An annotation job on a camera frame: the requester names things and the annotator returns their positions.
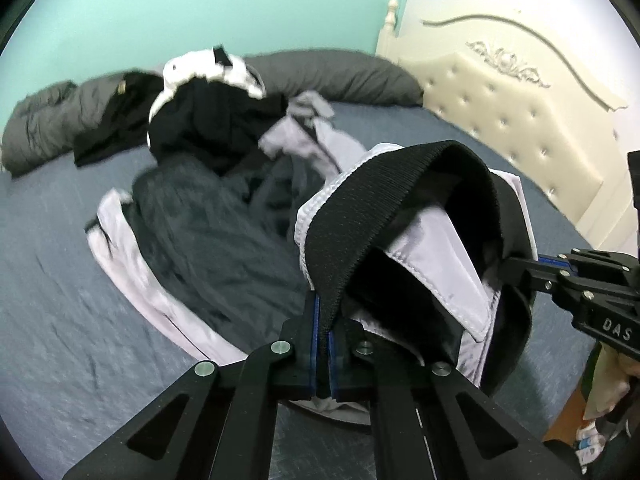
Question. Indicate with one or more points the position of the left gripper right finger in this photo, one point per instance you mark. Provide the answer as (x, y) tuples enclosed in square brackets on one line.
[(430, 422)]

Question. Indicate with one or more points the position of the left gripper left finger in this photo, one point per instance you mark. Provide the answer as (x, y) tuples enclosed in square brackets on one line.
[(215, 422)]

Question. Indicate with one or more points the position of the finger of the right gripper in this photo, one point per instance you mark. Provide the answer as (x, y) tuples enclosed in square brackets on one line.
[(530, 275)]

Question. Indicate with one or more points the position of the light grey zip jacket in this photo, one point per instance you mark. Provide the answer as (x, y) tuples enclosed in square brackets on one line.
[(405, 241)]

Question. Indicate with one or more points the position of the person's right hand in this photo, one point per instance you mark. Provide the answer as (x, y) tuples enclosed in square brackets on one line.
[(610, 382)]

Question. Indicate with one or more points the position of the blue bed cover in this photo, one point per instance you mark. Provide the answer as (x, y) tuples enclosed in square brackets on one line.
[(77, 361)]

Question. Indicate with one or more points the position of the floor clutter pile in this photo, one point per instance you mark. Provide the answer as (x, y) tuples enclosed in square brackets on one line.
[(598, 438)]

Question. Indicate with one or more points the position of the cream tufted headboard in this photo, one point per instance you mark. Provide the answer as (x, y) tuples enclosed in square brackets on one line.
[(515, 91)]

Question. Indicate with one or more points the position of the small grey cloth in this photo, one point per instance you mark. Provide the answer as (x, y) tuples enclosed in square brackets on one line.
[(309, 109)]

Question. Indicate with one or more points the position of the black garment pile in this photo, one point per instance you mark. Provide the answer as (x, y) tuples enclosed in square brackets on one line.
[(218, 124)]

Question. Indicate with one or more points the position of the white and black garment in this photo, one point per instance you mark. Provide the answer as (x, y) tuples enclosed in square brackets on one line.
[(211, 64)]

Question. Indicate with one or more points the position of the dark grey rolled duvet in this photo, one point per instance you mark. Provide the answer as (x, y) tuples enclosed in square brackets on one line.
[(44, 125)]

